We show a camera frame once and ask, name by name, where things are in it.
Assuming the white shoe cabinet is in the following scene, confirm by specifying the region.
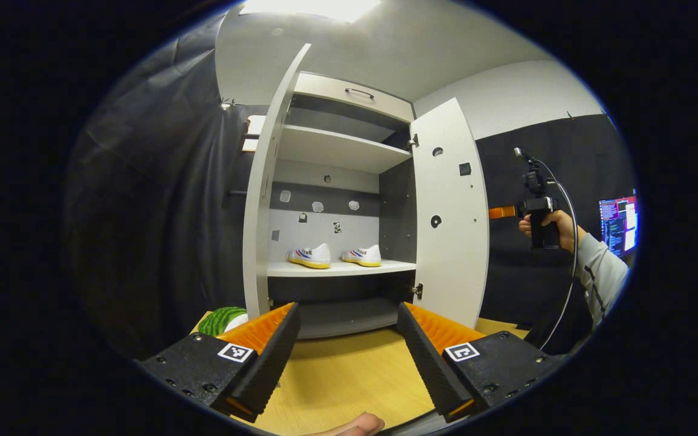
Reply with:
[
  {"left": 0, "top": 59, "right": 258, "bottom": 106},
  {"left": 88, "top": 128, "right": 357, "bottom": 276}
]
[{"left": 264, "top": 71, "right": 419, "bottom": 340}]

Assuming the watermelon slice toy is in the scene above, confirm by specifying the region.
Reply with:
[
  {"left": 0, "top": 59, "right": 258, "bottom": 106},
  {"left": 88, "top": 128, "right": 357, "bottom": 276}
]
[{"left": 198, "top": 306, "right": 250, "bottom": 337}]

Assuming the black backdrop cloth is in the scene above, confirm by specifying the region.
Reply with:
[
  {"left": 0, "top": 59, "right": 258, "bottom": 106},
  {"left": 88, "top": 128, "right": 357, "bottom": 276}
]
[
  {"left": 64, "top": 18, "right": 253, "bottom": 358},
  {"left": 473, "top": 114, "right": 637, "bottom": 331}
]

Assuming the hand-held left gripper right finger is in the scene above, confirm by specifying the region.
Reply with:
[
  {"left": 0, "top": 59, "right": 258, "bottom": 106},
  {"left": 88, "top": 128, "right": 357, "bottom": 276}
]
[{"left": 396, "top": 302, "right": 565, "bottom": 423}]

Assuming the white cabinet drawer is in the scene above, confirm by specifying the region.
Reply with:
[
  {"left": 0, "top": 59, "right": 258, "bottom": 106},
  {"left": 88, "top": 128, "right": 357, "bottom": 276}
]
[{"left": 293, "top": 71, "right": 415, "bottom": 124}]

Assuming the white canvas shoe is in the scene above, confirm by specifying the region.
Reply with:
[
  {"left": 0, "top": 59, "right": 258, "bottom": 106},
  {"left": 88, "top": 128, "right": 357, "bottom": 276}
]
[
  {"left": 341, "top": 244, "right": 382, "bottom": 268},
  {"left": 287, "top": 243, "right": 332, "bottom": 269}
]

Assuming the computer monitor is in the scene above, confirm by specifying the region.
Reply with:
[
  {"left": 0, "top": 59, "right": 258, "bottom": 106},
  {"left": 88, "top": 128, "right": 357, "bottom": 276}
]
[{"left": 597, "top": 195, "right": 639, "bottom": 260}]

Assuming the ceiling light panel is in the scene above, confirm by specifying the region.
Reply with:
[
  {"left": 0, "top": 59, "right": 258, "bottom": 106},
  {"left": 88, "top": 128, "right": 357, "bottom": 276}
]
[{"left": 240, "top": 0, "right": 381, "bottom": 24}]

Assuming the white shoe cabinet door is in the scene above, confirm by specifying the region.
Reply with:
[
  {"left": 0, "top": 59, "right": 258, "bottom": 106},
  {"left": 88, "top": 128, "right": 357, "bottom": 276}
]
[
  {"left": 242, "top": 42, "right": 312, "bottom": 319},
  {"left": 410, "top": 97, "right": 490, "bottom": 331}
]

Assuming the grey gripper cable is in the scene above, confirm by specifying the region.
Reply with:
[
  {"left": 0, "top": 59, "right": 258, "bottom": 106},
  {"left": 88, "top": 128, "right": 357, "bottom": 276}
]
[{"left": 534, "top": 159, "right": 580, "bottom": 352}]

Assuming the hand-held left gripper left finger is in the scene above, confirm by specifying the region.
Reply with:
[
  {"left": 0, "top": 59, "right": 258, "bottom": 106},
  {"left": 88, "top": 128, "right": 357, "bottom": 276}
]
[{"left": 140, "top": 302, "right": 304, "bottom": 423}]

